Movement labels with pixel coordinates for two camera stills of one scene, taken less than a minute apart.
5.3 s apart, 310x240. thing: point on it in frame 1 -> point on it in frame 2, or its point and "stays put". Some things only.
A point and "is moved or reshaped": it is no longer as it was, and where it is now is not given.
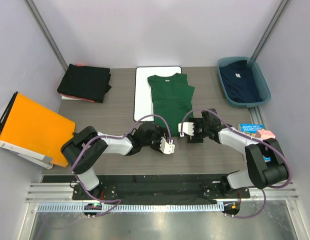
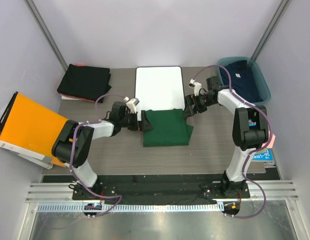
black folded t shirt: [90, 82] stays put
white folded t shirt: [69, 98] stays put
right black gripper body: [200, 130] -> [201, 103]
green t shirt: [172, 98] is moved or reshaped
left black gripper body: [154, 141] -> [130, 120]
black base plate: [169, 188] stays put
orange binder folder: [34, 131] stays put
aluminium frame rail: [62, 192] stays put
